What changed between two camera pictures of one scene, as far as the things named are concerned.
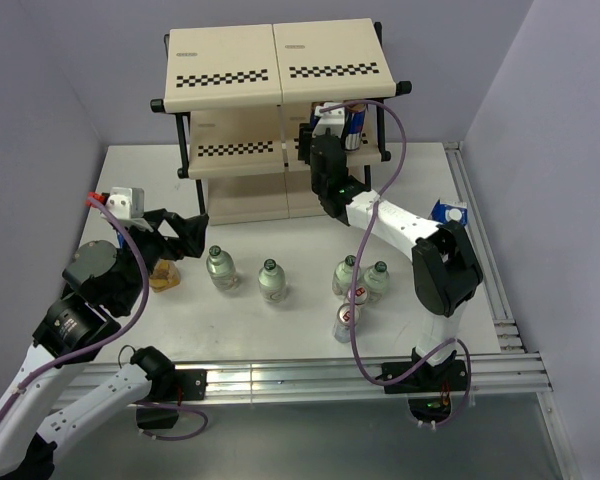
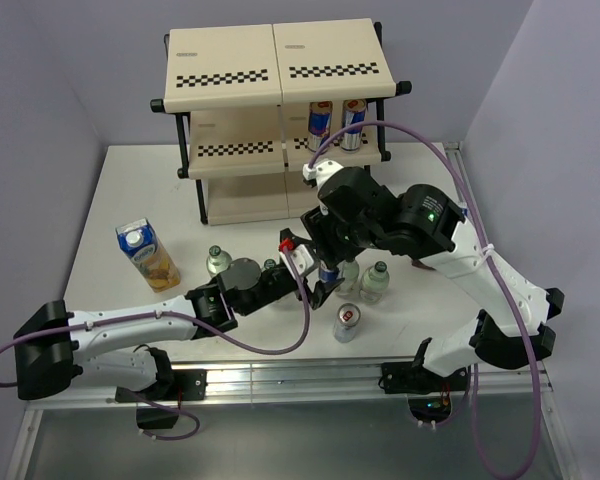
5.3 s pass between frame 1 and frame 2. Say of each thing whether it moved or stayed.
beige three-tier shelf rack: stayed
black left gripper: moved
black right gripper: moved
